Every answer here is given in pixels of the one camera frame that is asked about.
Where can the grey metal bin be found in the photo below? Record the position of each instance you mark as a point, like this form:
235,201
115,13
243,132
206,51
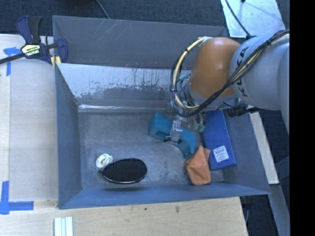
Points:
128,141

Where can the orange cloth pouch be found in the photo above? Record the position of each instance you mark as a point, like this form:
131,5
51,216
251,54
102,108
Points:
198,167

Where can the black cylinder on white bracket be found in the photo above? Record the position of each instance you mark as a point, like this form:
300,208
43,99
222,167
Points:
240,111

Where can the pale wood board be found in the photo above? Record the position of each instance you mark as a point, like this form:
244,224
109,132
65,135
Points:
33,131

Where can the blue box with white label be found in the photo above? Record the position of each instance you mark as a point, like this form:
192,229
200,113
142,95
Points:
217,136

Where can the teal plastic tool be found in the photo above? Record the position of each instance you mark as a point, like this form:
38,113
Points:
158,126

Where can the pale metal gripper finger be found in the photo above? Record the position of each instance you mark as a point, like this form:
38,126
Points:
176,129

